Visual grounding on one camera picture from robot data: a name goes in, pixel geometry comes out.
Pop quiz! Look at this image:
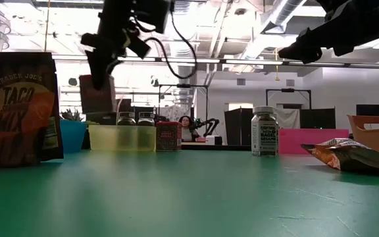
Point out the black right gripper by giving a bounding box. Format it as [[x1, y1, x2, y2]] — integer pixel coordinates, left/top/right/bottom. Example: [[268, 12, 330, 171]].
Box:
[[278, 6, 379, 65]]

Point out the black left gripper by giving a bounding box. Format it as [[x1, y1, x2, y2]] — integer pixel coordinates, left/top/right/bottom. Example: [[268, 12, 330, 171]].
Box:
[[80, 0, 151, 90]]

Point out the taco seasoning mix packet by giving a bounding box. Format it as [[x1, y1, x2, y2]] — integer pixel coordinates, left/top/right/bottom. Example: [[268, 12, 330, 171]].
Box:
[[300, 137, 379, 177], [0, 51, 64, 168]]

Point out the black computer monitor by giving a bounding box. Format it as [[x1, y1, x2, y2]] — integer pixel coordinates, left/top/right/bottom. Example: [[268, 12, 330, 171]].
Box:
[[86, 98, 133, 126]]

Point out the small succulent plant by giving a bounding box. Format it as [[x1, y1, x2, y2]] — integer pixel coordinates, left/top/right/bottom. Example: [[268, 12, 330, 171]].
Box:
[[60, 108, 85, 122]]

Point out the yellow translucent plastic bin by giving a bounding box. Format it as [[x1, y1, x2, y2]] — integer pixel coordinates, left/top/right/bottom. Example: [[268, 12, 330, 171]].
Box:
[[88, 124, 158, 153]]

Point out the blue plastic bin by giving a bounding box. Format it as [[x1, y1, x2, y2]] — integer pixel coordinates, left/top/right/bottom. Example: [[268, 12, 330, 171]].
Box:
[[0, 114, 88, 155]]

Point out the black partition panel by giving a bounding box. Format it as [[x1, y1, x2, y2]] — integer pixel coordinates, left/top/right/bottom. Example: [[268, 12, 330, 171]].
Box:
[[223, 107, 255, 146], [299, 107, 336, 130]]

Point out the black wide monitor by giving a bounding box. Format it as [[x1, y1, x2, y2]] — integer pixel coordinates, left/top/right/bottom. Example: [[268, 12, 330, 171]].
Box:
[[355, 103, 379, 117]]

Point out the pink plastic bin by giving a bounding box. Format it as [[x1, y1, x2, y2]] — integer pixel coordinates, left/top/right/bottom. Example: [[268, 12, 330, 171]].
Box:
[[278, 128, 351, 155]]

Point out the person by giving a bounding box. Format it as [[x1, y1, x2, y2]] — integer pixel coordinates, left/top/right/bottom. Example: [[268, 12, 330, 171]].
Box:
[[177, 115, 201, 143]]

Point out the white box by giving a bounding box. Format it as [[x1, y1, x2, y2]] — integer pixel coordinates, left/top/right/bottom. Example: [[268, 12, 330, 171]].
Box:
[[205, 134, 224, 146]]

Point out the yellow cable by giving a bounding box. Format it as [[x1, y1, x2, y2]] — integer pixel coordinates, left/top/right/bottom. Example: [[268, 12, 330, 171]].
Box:
[[43, 0, 51, 53]]

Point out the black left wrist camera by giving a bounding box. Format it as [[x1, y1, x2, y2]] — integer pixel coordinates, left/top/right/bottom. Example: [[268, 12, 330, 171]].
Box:
[[133, 0, 174, 34]]

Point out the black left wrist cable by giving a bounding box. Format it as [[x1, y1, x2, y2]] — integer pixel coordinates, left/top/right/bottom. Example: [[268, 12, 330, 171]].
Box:
[[142, 0, 199, 80]]

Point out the black table frame rail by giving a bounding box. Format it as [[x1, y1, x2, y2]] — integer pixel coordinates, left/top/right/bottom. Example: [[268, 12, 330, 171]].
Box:
[[181, 142, 253, 152]]

